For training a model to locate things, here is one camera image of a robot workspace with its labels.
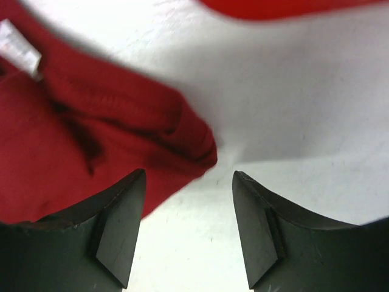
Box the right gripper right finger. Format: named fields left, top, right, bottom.
left=232, top=170, right=361, bottom=290

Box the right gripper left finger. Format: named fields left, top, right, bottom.
left=18, top=170, right=146, bottom=289

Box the red t shirt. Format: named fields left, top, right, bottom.
left=1, top=1, right=217, bottom=223

